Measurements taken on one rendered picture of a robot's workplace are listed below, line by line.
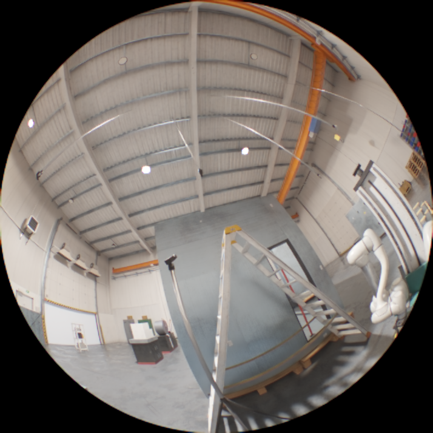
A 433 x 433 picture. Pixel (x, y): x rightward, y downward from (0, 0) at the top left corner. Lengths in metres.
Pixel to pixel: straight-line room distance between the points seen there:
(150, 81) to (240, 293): 7.06
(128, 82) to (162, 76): 1.40
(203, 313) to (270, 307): 0.91
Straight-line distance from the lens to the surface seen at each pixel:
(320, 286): 2.59
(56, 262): 10.17
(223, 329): 1.23
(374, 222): 7.33
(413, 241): 1.56
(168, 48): 6.81
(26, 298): 9.06
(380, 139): 11.45
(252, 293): 2.00
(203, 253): 2.10
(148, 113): 6.61
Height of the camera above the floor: 1.57
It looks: 36 degrees up
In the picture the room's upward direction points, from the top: 25 degrees counter-clockwise
